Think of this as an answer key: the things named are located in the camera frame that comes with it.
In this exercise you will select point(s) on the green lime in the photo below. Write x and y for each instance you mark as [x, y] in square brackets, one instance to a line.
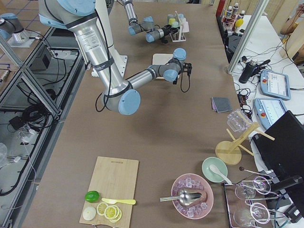
[92, 196]

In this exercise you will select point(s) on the lemon slices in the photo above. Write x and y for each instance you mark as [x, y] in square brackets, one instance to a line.
[111, 212]

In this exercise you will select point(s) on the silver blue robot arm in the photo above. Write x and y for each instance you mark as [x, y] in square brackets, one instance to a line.
[89, 21]
[147, 25]

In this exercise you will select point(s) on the black laptop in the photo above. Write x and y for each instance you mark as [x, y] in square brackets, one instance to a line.
[285, 154]

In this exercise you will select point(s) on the clear glass mug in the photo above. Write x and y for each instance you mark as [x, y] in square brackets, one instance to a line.
[238, 121]

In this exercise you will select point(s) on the white wire cup rack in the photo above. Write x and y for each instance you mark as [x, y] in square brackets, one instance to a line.
[179, 37]

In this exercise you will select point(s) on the pink plastic cup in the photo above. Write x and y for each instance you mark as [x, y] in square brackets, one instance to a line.
[185, 27]

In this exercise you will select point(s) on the cream plastic tray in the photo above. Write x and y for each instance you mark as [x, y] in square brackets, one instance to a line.
[161, 61]

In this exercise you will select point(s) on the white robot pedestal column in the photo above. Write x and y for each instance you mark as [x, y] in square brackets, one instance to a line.
[103, 11]

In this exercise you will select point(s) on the green plastic cup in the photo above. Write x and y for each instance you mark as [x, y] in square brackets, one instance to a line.
[175, 24]

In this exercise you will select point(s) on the yellow plastic cup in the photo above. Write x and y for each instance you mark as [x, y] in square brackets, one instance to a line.
[171, 21]

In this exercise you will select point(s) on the teach pendant tablet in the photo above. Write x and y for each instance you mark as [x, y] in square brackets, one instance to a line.
[269, 110]
[275, 84]

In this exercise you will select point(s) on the folded grey cloth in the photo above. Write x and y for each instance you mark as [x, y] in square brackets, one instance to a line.
[220, 104]

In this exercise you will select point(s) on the white ceramic spoon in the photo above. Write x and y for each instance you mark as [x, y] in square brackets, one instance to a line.
[215, 170]

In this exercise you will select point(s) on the metal ice scoop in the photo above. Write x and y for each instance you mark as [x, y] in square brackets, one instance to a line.
[187, 197]

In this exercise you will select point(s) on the upper teach pendant tablet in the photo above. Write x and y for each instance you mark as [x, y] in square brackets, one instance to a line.
[275, 84]

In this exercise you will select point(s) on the aluminium frame post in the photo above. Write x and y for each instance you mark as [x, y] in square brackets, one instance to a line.
[252, 24]

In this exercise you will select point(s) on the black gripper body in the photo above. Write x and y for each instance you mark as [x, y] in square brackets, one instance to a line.
[166, 31]
[175, 81]

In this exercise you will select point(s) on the lower teach pendant tablet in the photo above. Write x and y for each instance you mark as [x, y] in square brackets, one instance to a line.
[269, 110]

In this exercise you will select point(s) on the black water bottle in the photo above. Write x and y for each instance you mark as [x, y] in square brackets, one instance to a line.
[248, 71]

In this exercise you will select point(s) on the bamboo cutting board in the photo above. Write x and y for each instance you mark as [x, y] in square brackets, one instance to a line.
[114, 178]

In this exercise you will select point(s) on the wooden cup tree stand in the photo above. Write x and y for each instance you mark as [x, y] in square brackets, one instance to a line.
[229, 151]

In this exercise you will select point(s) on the yellow plastic knife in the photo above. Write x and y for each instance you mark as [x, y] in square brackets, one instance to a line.
[115, 201]

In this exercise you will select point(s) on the pink bowl with ice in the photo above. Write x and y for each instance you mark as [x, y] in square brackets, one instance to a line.
[195, 181]

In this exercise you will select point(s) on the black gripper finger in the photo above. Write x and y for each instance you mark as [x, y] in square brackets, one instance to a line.
[174, 30]

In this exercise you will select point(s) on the white lemon end piece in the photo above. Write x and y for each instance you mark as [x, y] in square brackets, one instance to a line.
[89, 213]

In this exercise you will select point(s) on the wire wine glass rack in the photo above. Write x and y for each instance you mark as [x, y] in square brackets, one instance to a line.
[246, 202]

